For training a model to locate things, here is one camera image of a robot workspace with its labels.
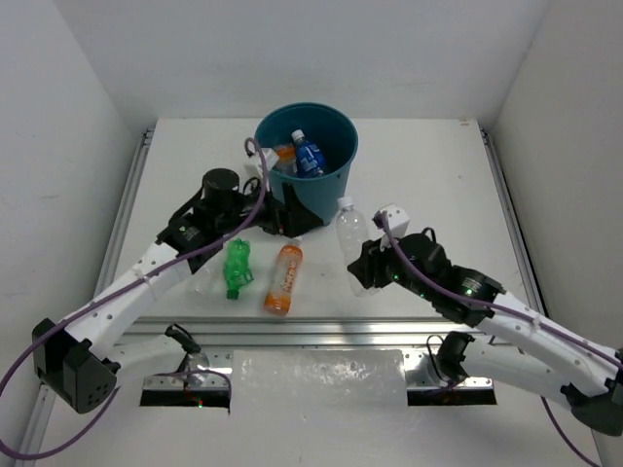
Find aluminium table frame rails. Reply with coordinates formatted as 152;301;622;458
14;124;583;458

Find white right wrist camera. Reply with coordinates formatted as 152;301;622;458
373;203;410;238

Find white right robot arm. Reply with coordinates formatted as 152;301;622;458
347;229;622;437

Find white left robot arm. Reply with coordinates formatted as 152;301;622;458
32;168;323;414

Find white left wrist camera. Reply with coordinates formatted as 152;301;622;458
244;148;278;180

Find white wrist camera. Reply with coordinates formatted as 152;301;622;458
244;148;278;180
373;203;410;238

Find crushed green plastic bottle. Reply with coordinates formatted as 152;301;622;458
223;238;254;301

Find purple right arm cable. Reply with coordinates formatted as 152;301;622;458
372;209;623;467

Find teal plastic bin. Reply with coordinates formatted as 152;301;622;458
254;102;358;225

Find clear bottle far left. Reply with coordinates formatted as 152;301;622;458
188;268;214;296

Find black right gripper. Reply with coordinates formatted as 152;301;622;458
348;228;432;301

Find orange bottle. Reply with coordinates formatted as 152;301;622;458
273;144;297;177
263;236;303;316

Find clear bottle white cap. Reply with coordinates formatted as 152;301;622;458
336;197;370;267

